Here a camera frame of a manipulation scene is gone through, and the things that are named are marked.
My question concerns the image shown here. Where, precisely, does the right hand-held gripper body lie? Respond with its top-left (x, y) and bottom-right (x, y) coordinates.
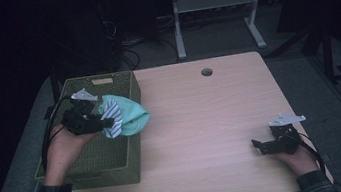
top-left (265, 109), bottom-right (312, 158)

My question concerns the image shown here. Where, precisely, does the person's right hand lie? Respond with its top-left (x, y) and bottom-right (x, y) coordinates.
top-left (275, 142), bottom-right (322, 180)

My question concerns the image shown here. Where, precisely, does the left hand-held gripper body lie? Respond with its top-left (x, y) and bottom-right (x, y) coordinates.
top-left (56, 85), bottom-right (108, 139)

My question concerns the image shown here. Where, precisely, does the tangle of black floor cables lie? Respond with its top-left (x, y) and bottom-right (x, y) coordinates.
top-left (114, 31), bottom-right (182, 73)

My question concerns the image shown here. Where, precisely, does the round grey cable hole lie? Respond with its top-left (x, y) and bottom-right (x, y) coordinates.
top-left (200, 67), bottom-right (214, 78)

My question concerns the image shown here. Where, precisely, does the right hand-held gripper black cable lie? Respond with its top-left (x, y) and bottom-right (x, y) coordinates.
top-left (283, 124), bottom-right (328, 178)

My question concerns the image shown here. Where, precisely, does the hand-held gripper black cable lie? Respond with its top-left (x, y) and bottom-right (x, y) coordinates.
top-left (33, 95), bottom-right (83, 172)
top-left (283, 124), bottom-right (328, 178)

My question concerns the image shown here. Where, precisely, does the white metal frame table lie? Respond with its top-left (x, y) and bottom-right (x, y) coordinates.
top-left (157, 0), bottom-right (320, 63)

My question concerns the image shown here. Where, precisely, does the person's left hand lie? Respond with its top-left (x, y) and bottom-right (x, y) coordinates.
top-left (36, 118), bottom-right (107, 188)

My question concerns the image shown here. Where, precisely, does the left hand-held gripper black cable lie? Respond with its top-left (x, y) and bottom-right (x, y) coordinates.
top-left (33, 95), bottom-right (83, 172)

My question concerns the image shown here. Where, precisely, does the green woven basket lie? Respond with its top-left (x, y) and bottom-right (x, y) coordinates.
top-left (21, 68), bottom-right (154, 192)

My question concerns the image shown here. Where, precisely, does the black metal stand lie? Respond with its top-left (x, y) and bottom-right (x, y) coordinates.
top-left (315, 15), bottom-right (341, 86)

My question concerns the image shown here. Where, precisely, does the green shirt with striped collar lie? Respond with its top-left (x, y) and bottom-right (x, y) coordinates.
top-left (96, 88), bottom-right (153, 141)

